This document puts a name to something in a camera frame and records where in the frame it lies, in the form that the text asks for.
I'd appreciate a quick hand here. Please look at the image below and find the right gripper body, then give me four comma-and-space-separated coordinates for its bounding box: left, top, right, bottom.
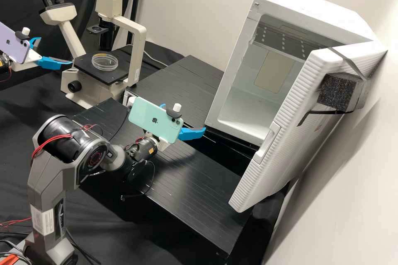
144, 133, 175, 154

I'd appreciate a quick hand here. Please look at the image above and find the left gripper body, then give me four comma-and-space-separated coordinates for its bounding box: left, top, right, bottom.
12, 50, 43, 72

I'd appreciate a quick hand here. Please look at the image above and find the petri dish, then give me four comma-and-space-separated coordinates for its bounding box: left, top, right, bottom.
91, 53, 120, 72

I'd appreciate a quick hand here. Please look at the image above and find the black platform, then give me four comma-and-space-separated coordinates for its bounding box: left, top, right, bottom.
123, 55, 226, 132
72, 97, 259, 264

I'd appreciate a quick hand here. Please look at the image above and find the cream microscope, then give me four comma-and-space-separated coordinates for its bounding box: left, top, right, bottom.
39, 0, 148, 110

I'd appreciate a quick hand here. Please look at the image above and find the white incubator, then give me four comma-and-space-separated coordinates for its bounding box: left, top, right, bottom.
205, 0, 388, 156

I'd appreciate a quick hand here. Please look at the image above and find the incubator door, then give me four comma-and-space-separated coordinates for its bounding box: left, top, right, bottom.
228, 41, 390, 214

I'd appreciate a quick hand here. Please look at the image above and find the right wrist camera phone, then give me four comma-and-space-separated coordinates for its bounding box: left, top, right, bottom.
128, 96, 184, 145

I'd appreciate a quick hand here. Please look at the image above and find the wrist camera phone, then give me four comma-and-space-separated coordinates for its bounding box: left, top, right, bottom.
128, 96, 184, 145
0, 22, 32, 64

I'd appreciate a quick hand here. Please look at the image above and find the left wrist camera phone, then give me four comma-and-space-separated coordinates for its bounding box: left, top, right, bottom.
0, 22, 32, 64

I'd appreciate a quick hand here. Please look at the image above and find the black cable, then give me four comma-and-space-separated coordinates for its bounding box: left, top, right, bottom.
120, 160, 156, 201

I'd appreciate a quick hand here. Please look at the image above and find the white cable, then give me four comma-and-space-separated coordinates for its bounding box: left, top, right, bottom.
145, 53, 169, 67

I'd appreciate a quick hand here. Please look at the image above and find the red wire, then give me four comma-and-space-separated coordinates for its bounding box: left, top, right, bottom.
0, 219, 32, 231

